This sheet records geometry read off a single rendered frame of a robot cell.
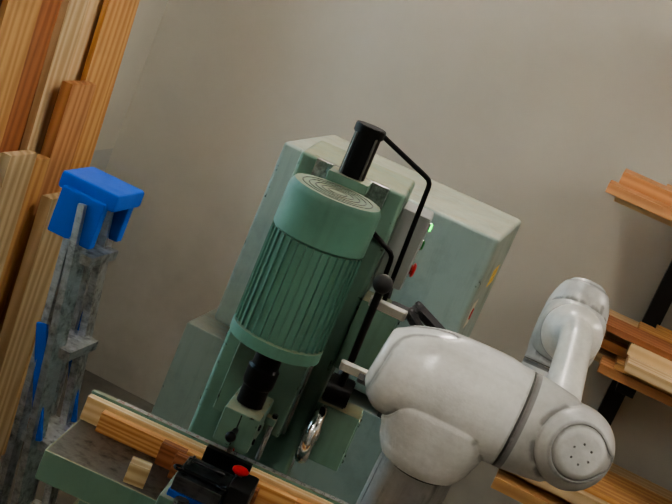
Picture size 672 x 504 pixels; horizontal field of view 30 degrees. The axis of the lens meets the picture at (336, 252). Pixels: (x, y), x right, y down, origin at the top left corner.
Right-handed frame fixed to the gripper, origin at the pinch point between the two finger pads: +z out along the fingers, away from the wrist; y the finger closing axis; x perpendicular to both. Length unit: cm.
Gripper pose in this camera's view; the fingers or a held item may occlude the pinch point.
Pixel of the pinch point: (361, 334)
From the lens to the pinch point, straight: 217.5
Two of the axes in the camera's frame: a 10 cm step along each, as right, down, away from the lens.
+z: -9.1, -4.1, 0.7
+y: 3.8, -7.7, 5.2
